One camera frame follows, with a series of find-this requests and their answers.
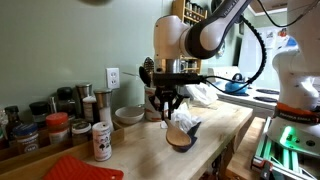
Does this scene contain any small dark sauce bottle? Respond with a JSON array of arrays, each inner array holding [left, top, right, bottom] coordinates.
[[4, 105, 21, 141]]

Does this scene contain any metal slotted spoon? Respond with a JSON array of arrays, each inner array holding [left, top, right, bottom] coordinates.
[[143, 56, 156, 88]]

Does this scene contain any small jar white lid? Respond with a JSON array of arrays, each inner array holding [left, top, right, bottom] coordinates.
[[70, 120, 93, 147]]

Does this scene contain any wooden spice tray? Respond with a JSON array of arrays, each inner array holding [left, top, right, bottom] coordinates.
[[0, 120, 125, 180]]

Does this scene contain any blue kettle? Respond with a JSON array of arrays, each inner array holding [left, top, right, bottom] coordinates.
[[224, 72, 249, 95]]

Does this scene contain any white shaker with black spade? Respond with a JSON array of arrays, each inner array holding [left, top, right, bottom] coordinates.
[[91, 121, 113, 163]]

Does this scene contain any black plastic spoon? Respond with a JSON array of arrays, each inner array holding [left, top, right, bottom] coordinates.
[[138, 65, 152, 88]]

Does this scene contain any wooden spice rack small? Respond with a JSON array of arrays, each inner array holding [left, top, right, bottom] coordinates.
[[179, 56, 203, 75]]

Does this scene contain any spice jar blue lid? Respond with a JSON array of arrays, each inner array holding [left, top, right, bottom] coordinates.
[[12, 123, 40, 155]]

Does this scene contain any white utensil crock red fish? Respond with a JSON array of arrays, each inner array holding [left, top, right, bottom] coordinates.
[[143, 84, 165, 123]]

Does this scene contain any steel grinder with white base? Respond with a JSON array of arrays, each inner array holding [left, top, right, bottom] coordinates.
[[93, 88, 115, 133]]

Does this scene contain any white ceramic bowl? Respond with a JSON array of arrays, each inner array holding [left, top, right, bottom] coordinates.
[[114, 104, 145, 126]]

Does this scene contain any glass jar black lid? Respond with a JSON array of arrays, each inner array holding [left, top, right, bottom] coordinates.
[[28, 101, 50, 129]]

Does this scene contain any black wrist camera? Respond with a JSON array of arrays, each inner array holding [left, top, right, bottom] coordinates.
[[153, 72, 205, 86]]

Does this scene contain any wooden cooking spoon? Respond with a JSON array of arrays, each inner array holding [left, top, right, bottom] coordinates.
[[164, 116, 193, 148]]

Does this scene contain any white stove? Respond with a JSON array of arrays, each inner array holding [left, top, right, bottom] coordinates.
[[207, 65, 284, 113]]

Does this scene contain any dark bottle black cap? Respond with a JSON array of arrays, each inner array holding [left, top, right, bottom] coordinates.
[[56, 86, 76, 118]]

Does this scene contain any spice jar orange lid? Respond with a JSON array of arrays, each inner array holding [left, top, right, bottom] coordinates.
[[45, 112, 70, 145]]

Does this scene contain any white capped spice bottle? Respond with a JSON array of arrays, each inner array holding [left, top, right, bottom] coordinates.
[[82, 95, 98, 124]]

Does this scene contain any black stove burner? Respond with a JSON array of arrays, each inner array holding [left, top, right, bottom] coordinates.
[[253, 95, 279, 103], [255, 88, 281, 95]]

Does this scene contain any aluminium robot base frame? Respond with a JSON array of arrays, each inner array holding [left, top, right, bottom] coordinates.
[[250, 116, 320, 180]]

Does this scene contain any red silicone trivet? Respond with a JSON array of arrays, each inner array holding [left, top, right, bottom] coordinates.
[[42, 154, 125, 180]]

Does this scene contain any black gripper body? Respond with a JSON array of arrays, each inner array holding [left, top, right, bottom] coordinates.
[[153, 84, 179, 102]]

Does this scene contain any wooden spice rack large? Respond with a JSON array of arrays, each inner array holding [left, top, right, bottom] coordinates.
[[171, 0, 208, 25]]

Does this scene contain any white wall outlet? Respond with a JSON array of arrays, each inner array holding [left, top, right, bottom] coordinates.
[[105, 67, 121, 90]]

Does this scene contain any white refrigerator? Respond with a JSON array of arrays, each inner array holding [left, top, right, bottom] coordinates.
[[238, 24, 301, 91]]

